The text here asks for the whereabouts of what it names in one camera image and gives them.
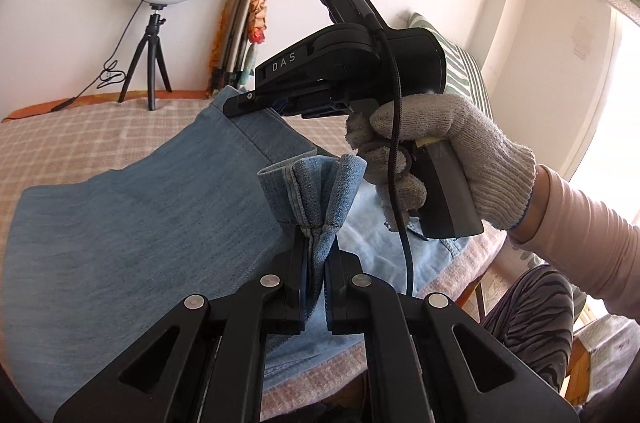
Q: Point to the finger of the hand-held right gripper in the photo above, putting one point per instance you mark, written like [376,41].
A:
[250,105]

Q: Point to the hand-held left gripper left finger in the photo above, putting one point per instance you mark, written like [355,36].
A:
[295,293]

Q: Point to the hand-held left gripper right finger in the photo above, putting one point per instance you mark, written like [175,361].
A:
[340,293]

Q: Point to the light blue denim pants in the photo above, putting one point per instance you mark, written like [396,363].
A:
[150,228]

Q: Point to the person's right forearm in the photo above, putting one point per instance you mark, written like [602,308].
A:
[575,228]

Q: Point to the person's right hand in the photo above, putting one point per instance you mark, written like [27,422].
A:
[465,123]

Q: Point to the folded silver tripod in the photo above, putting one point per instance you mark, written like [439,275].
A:
[235,33]

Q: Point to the folded tripod with orange cloth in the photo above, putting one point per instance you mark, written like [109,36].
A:
[257,18]

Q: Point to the black mini tripod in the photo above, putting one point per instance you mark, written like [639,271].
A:
[152,53]

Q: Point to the green white patterned pillow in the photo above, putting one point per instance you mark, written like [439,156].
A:
[467,73]

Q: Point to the checkered beige blanket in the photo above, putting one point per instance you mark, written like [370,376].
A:
[75,133]

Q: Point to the person's leg in striped trousers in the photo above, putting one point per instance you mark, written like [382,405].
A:
[530,318]

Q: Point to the orange bed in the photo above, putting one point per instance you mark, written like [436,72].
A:
[30,109]

